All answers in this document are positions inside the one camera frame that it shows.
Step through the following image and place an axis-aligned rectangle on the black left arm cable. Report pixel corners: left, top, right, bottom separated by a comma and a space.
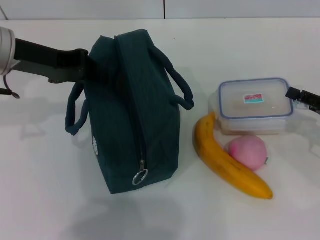
0, 74, 21, 100

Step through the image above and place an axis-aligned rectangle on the clear food container blue seal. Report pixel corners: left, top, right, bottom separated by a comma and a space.
207, 77, 297, 137

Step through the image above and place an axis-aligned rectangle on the pink toy peach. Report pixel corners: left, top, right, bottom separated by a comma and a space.
226, 136, 268, 172

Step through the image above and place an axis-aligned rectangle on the dark teal insulated lunch bag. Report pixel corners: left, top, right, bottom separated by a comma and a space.
64, 28, 195, 195

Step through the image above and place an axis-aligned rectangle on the yellow banana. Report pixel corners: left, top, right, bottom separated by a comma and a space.
194, 111, 274, 200

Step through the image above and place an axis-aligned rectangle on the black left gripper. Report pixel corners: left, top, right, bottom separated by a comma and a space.
12, 38, 112, 85

